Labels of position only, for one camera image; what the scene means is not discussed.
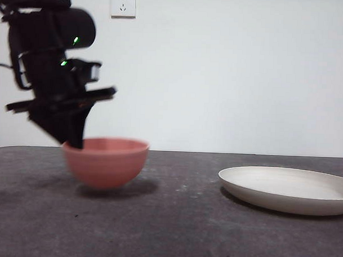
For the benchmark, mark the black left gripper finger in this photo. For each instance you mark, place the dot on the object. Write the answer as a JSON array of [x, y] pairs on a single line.
[[53, 124], [78, 128]]

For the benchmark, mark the red ribbed bowl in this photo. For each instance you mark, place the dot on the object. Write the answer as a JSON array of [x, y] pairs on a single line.
[[108, 171]]

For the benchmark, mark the white round plate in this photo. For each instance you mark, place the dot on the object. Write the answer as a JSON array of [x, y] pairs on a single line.
[[282, 194]]

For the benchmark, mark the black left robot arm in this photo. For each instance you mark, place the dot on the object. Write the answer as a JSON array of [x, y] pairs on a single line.
[[42, 31]]

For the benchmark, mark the dark grey felt table mat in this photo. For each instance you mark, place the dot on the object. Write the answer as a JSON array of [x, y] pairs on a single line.
[[168, 232]]

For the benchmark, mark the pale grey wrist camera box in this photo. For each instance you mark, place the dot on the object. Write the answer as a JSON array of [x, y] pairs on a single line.
[[90, 70]]

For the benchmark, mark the white wall socket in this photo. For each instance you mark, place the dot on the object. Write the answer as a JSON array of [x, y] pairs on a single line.
[[123, 5]]

